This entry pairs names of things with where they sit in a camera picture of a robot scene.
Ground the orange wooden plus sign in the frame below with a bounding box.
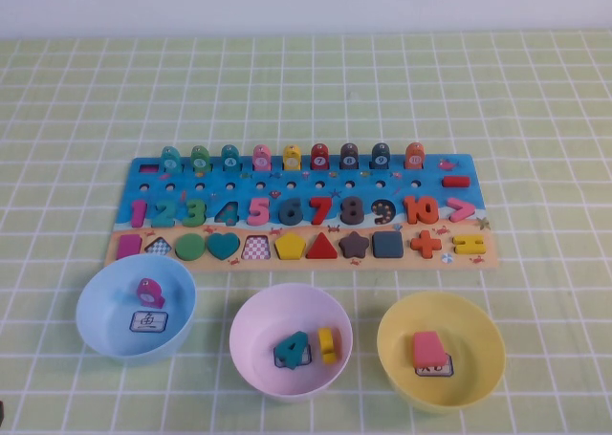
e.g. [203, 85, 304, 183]
[409, 229, 443, 259]

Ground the teal fish piece number two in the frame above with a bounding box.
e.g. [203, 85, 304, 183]
[160, 145, 182, 173]

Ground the brown wooden number eight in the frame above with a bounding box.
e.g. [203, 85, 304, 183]
[339, 197, 367, 227]

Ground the teal wooden heart piece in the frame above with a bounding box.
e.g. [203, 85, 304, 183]
[205, 232, 241, 262]

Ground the green wooden circle piece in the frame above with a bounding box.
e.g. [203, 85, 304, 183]
[174, 232, 206, 262]

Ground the brown wooden star piece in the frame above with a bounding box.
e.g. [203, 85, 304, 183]
[338, 230, 372, 260]

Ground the paper label with fish character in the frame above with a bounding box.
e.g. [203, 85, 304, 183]
[129, 310, 171, 334]

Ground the blue wooden puzzle board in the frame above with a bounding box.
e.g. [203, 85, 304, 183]
[103, 153, 499, 270]

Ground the yellow plastic bowl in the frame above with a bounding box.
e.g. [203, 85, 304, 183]
[376, 291, 507, 415]

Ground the teal fish piece number four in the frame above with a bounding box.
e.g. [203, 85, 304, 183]
[220, 143, 241, 172]

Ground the light blue plastic bowl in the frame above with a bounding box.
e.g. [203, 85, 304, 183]
[75, 253, 198, 359]

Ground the green checked tablecloth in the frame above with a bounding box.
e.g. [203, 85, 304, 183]
[0, 31, 612, 435]

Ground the dark blue wooden number six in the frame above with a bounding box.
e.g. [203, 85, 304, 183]
[278, 198, 305, 228]

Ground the brown fish piece number eight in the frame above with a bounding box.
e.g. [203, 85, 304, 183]
[339, 142, 361, 170]

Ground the pink wooden trapezoid piece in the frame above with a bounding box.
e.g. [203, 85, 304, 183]
[410, 331, 450, 369]

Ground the pink fish piece number five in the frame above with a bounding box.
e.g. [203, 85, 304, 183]
[251, 143, 273, 172]

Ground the dark blue wooden square piece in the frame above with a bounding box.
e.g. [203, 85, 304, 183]
[371, 230, 404, 259]

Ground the pink wooden greater-than sign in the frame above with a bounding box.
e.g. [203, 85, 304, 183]
[447, 198, 477, 224]

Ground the yellow wooden number nine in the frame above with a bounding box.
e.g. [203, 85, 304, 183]
[317, 327, 342, 365]

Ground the magenta wooden fish piece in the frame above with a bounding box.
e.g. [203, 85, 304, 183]
[136, 276, 166, 309]

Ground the teal wooden number two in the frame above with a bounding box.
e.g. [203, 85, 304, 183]
[150, 199, 176, 228]

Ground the yellow wooden equals sign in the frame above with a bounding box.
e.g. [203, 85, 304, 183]
[451, 234, 487, 256]

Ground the paper label under number four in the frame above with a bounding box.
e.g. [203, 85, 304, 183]
[273, 346, 313, 368]

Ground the red wooden triangle piece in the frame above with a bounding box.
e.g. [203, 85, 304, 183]
[305, 231, 339, 260]

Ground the magenta wooden rectangle piece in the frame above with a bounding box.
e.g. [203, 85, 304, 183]
[117, 233, 142, 259]

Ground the paper label under trapezoid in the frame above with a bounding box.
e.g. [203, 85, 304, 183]
[415, 353, 454, 378]

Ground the pink wooden number five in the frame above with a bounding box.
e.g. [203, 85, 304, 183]
[247, 198, 273, 228]

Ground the orange fish piece number ten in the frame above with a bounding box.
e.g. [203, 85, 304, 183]
[404, 141, 426, 169]

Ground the green wooden number three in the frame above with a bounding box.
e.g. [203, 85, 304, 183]
[180, 199, 207, 228]

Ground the yellow fish piece number six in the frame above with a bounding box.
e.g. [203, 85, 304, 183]
[281, 143, 302, 172]

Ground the dark grey fish piece nine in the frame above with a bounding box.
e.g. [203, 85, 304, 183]
[371, 142, 392, 170]

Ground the orange wooden number ten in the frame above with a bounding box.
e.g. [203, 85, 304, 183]
[404, 195, 440, 225]

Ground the red fish piece number seven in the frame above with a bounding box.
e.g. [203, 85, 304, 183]
[310, 142, 331, 170]

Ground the light pink plastic bowl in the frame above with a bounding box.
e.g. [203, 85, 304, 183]
[229, 282, 354, 404]

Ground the teal wooden number four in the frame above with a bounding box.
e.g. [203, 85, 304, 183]
[273, 330, 310, 371]

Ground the red wooden number seven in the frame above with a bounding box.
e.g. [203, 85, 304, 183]
[309, 196, 335, 226]

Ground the green fish piece number three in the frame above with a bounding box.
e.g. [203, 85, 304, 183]
[189, 145, 210, 172]

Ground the yellow wooden pentagon piece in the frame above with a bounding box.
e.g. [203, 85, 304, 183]
[273, 232, 307, 261]

